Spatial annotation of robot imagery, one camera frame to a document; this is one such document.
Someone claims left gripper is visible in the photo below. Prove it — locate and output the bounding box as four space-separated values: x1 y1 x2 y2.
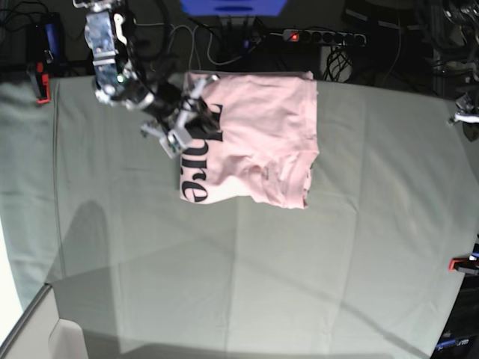
448 93 479 141

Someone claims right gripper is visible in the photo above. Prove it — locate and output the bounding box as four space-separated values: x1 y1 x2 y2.
141 73 222 159

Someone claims pink t-shirt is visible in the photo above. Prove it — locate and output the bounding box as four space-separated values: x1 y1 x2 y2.
179 73 320 209

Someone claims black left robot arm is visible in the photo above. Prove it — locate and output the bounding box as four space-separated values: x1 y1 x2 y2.
439 1 478 142

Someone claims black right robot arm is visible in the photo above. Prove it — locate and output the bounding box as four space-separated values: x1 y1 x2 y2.
73 1 219 158

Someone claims blue box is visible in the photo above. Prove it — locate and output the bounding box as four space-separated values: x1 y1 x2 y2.
180 0 287 16

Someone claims orange clamp right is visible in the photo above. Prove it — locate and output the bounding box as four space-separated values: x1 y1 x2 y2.
449 256 479 276

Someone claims orange clamp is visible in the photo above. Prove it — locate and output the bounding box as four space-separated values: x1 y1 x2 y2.
27 62 50 104
449 256 479 276

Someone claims green table cloth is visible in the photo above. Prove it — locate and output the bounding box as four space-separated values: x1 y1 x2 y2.
1 78 478 358

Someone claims black power strip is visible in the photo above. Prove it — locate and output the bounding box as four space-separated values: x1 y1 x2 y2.
281 29 367 48

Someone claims orange clamp left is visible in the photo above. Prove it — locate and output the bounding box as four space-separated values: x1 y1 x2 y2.
27 62 50 104

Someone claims white bin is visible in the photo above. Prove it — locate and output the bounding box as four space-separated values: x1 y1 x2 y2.
1 284 88 359

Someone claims grey cable loop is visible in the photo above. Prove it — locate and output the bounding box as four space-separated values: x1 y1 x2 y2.
164 22 222 72

